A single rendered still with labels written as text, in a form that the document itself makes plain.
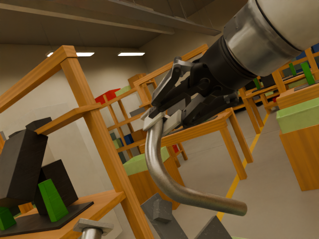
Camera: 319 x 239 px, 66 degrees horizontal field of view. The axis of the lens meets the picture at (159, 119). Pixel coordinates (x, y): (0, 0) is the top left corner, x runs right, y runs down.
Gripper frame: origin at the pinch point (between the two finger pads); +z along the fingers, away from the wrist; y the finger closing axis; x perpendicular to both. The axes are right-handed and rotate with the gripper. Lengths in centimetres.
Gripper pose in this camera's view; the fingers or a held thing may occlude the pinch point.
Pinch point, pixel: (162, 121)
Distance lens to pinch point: 47.7
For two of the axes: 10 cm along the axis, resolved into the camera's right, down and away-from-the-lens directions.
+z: -5.4, 4.6, 7.0
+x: -0.9, 8.0, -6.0
